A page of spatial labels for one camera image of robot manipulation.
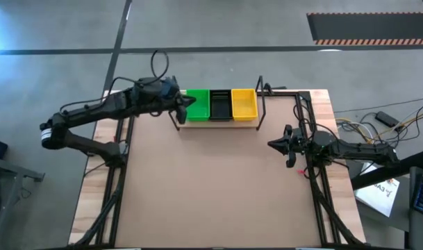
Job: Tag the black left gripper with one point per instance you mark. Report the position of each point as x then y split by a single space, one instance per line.
181 116

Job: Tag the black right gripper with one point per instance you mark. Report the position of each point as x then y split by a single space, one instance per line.
296 146

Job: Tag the green plastic basket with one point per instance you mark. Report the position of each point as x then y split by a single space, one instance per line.
198 106

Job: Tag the black plastic basket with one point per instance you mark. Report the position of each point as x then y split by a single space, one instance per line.
220 106

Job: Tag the yellow plastic basket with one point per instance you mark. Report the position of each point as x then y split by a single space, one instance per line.
244 104

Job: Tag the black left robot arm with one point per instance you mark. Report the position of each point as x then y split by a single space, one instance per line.
93 111

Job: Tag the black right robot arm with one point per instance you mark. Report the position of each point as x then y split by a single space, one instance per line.
357 151

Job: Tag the small red clip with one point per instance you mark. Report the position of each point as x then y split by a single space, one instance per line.
300 171

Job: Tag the white printed booklet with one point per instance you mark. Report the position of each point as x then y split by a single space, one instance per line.
378 194

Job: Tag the black power adapter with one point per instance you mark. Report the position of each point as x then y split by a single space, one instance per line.
387 119

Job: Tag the black diagonal bar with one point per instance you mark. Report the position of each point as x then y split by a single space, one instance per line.
388 170

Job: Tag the black floor mat hazard stripe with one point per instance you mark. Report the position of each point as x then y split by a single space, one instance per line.
371 27

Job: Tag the grey metal stand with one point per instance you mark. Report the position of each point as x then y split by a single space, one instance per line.
9 173

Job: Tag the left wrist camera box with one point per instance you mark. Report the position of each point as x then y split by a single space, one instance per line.
168 88

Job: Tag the black metal shelf end frame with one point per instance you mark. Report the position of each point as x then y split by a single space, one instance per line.
174 121
260 81

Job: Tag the black aluminium rig frame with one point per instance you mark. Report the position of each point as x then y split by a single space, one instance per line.
287 93

